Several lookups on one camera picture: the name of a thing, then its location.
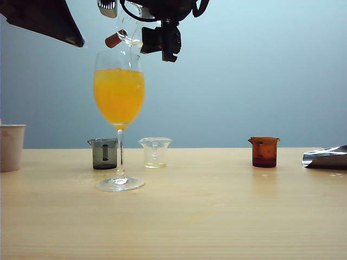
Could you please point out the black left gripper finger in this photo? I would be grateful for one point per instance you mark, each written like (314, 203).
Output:
(40, 16)

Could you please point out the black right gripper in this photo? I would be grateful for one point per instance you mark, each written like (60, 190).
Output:
(168, 9)

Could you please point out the wine glass with orange juice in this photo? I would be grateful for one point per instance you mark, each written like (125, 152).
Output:
(119, 94)

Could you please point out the clear glass measuring cup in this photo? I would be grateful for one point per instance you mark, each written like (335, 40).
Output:
(154, 151)

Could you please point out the off-white paper cup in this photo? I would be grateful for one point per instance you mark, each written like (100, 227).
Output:
(12, 149)

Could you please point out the grey glass measuring cup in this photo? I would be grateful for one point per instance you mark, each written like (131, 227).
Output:
(99, 159)

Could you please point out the amber glass measuring cup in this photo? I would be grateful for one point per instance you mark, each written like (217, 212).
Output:
(265, 154)

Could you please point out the silver foil bag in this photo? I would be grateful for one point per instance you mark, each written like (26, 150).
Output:
(328, 159)

